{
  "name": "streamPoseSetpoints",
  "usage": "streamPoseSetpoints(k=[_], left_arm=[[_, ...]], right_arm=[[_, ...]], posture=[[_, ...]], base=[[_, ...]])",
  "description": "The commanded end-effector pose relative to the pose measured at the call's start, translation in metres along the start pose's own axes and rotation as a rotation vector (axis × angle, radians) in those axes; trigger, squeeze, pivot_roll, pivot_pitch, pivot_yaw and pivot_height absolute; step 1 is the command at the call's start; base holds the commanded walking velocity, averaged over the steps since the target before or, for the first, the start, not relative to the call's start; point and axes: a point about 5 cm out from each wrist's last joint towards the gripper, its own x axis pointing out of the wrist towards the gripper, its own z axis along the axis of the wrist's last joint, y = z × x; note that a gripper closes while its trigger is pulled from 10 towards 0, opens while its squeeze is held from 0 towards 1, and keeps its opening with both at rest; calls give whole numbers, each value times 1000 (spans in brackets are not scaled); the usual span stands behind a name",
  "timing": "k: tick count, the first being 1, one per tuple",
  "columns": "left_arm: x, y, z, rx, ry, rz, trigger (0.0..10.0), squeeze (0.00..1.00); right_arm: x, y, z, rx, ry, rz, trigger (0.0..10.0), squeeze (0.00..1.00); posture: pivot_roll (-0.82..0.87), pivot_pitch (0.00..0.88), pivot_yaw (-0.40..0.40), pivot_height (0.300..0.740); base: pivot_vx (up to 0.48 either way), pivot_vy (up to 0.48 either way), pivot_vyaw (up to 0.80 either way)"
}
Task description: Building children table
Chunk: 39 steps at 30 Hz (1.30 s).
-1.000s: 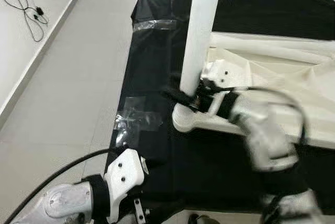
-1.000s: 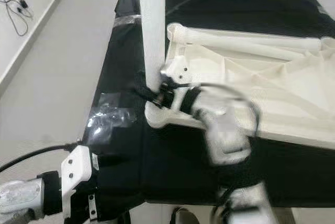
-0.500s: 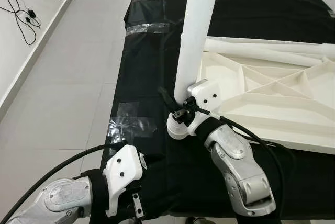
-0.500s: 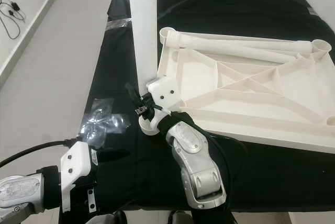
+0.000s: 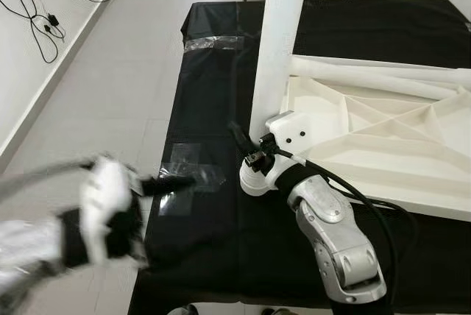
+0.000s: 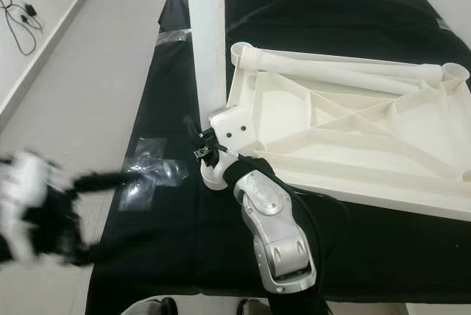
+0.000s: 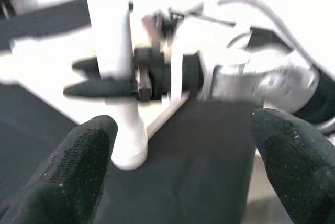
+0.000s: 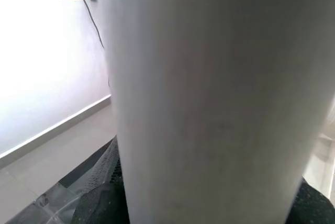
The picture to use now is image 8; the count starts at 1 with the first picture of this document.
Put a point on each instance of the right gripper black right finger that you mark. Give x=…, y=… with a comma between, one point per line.
x=314, y=211

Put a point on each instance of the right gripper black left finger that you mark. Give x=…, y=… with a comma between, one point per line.
x=104, y=205

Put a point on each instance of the white plastic table leg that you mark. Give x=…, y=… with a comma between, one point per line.
x=209, y=90

